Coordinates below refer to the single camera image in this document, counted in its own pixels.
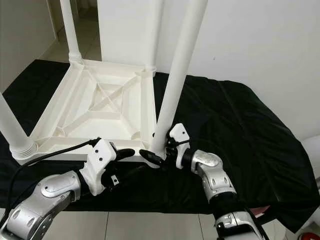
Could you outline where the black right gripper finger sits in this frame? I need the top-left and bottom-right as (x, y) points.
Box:
(139, 149), (165, 167)

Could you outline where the white plastic children table top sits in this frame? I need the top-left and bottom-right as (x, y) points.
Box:
(11, 57), (173, 168)

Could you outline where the pink cloth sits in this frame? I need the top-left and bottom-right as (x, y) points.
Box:
(250, 206), (273, 217)

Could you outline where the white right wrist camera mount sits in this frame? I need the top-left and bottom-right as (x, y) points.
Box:
(167, 123), (191, 170)

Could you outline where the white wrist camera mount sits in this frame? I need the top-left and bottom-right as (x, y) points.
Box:
(167, 123), (191, 170)
(80, 139), (121, 197)

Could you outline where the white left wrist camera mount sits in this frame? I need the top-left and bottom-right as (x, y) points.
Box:
(80, 139), (121, 197)

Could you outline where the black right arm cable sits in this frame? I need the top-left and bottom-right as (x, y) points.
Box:
(179, 138), (226, 158)

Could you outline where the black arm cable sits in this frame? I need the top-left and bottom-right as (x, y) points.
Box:
(179, 138), (226, 158)
(5, 138), (100, 216)

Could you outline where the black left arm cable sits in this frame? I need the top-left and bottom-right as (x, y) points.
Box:
(5, 138), (100, 216)

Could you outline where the white door frame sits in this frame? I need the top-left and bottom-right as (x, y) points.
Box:
(49, 0), (61, 30)

